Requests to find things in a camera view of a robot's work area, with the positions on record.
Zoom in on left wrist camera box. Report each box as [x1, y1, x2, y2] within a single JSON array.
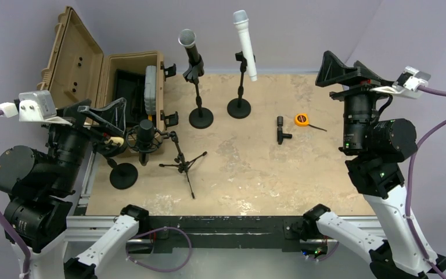
[[18, 90, 57, 123]]

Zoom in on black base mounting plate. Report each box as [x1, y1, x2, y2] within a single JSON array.
[[143, 216, 303, 253]]

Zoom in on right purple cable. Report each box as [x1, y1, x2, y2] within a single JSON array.
[[404, 85, 446, 277]]

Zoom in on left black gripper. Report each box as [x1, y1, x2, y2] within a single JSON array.
[[44, 95, 125, 191]]

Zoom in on black dynamic microphone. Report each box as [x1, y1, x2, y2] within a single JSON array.
[[178, 28, 201, 65]]

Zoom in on tan hard case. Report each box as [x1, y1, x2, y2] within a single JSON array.
[[37, 6, 166, 131]]

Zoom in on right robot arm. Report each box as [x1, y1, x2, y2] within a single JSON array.
[[299, 51, 446, 278]]

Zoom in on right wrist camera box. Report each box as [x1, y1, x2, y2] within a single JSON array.
[[393, 66, 431, 92]]

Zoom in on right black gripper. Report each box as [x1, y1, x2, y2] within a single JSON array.
[[314, 49, 393, 149]]

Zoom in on white wireless microphone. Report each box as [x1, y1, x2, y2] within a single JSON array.
[[233, 10, 258, 81]]

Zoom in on black mic stand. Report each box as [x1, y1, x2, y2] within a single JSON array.
[[96, 137, 138, 189], [227, 51, 251, 119], [183, 55, 214, 129]]

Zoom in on tripod shock mount stand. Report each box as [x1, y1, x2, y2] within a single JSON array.
[[126, 125, 207, 199]]

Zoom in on orange tape measure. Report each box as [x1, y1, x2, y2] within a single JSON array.
[[294, 113, 327, 132]]

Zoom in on black mic clip adapter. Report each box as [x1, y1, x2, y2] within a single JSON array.
[[276, 116, 293, 145]]

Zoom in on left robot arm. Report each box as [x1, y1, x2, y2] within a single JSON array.
[[0, 91, 150, 278]]

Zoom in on black condenser microphone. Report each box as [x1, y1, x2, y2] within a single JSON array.
[[135, 119, 155, 166]]

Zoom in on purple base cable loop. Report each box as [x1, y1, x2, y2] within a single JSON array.
[[125, 226, 192, 274]]

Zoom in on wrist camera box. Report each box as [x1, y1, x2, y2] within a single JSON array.
[[18, 90, 57, 123], [393, 66, 431, 92]]

